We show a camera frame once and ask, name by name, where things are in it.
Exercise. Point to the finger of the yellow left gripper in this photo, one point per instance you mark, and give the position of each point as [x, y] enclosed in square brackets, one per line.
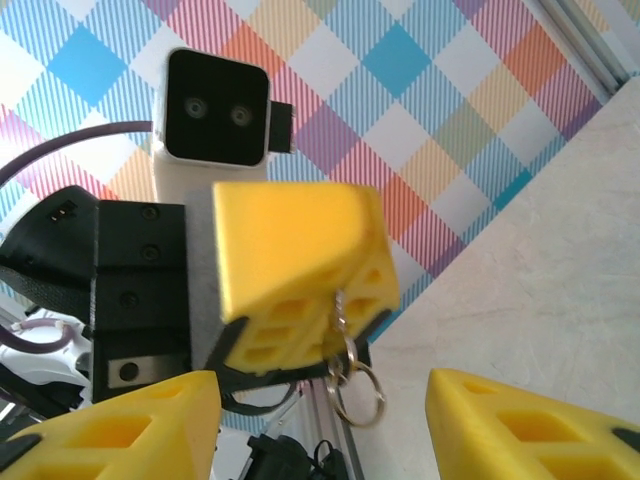
[280, 240]
[380, 260]

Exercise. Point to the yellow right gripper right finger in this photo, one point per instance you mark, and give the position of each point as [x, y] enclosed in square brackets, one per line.
[465, 425]

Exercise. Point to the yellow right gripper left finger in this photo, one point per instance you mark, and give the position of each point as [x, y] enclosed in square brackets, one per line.
[190, 430]

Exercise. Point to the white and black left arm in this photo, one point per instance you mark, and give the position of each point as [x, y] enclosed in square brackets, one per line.
[45, 370]

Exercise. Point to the long aluminium base rail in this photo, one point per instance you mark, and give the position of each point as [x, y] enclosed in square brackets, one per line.
[325, 440]

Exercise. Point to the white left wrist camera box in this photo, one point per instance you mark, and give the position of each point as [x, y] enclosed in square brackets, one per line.
[215, 110]

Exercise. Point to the aluminium frame post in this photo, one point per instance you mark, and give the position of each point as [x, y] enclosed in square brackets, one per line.
[590, 40]

